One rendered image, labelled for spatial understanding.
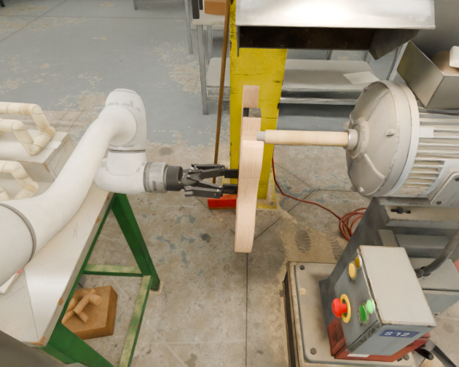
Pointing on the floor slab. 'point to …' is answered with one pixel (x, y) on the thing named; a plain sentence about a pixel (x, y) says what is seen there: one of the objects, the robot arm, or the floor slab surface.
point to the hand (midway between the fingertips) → (237, 180)
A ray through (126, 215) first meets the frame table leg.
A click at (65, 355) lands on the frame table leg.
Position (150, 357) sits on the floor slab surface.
